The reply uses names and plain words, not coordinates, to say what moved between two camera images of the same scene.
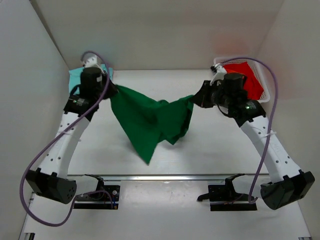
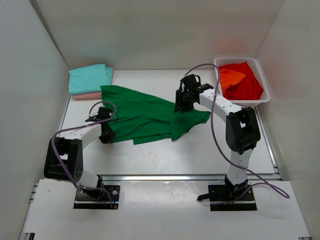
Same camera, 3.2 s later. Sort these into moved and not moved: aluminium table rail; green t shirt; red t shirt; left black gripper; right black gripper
Moved: green t shirt; left black gripper; right black gripper
Not moved: red t shirt; aluminium table rail
